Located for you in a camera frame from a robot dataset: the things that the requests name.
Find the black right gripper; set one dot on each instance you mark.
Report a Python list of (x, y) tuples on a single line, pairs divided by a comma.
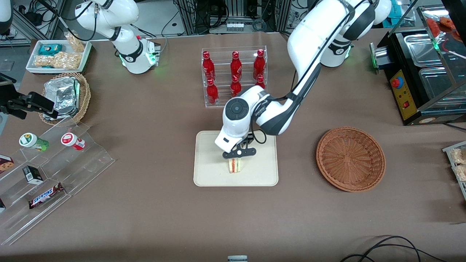
[(10, 101)]

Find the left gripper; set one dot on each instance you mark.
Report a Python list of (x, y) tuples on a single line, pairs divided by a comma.
[(249, 139)]

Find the triangular sandwich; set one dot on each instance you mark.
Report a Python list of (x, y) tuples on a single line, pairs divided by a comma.
[(235, 166)]

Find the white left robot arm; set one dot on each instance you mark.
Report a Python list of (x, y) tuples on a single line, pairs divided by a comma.
[(313, 32)]

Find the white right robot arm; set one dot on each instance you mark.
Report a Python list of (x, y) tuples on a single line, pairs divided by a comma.
[(109, 14)]

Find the cream plastic tray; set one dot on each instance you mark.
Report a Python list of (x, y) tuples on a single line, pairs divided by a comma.
[(262, 167)]

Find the light wicker basket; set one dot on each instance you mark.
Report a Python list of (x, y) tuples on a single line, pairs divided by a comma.
[(85, 96)]

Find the white rectangular snack tray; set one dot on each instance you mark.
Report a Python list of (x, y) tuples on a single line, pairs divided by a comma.
[(85, 60)]

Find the brown round wicker basket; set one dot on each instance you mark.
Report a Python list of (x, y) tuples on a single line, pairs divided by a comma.
[(349, 160)]

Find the silver foil package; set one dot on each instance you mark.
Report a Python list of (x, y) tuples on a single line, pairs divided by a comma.
[(63, 94)]

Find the green lidded cup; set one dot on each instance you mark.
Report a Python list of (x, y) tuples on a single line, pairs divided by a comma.
[(31, 141)]

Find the red lidded cup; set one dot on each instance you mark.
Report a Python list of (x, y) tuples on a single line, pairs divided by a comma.
[(71, 140)]

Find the large clear peanut bag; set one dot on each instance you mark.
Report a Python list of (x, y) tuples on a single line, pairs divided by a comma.
[(60, 60)]

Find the teal snack packet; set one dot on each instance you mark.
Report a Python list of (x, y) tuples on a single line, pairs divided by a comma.
[(50, 49)]

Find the red cola bottle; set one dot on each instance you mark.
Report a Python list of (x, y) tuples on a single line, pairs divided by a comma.
[(259, 64), (208, 67), (235, 87), (236, 65), (260, 82), (212, 92)]

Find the small black carton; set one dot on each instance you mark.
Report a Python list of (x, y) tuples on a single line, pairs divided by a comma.
[(33, 174)]

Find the brown cookie box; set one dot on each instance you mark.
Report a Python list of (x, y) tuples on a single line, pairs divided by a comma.
[(5, 164)]

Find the small clear snack bag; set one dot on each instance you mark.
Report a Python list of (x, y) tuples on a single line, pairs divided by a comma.
[(75, 42)]

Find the clear acrylic stepped display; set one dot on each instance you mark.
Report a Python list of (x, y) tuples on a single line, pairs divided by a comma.
[(83, 171)]

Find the Snickers chocolate bar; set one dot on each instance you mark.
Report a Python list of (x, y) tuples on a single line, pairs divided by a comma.
[(45, 196)]

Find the clear acrylic bottle rack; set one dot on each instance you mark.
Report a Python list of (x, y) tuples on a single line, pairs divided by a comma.
[(222, 54)]

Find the grey white device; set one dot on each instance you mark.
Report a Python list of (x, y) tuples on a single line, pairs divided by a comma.
[(237, 258)]

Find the white power strip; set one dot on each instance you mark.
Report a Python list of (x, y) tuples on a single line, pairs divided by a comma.
[(235, 26)]

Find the black food warmer appliance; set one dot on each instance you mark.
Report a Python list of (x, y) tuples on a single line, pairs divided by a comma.
[(404, 98)]

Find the steel warmer pan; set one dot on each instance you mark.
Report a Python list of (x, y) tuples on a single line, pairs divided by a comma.
[(437, 85), (426, 49)]

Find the teal box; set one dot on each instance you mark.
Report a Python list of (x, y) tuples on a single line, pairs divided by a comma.
[(395, 14)]

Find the clear bag of crackers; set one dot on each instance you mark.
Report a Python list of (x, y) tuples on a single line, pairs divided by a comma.
[(461, 173), (458, 156)]

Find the red food in warmer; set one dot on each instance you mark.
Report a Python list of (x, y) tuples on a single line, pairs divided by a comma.
[(440, 25)]

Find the aluminium frame rack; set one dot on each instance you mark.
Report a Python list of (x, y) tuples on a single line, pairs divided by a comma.
[(189, 16)]

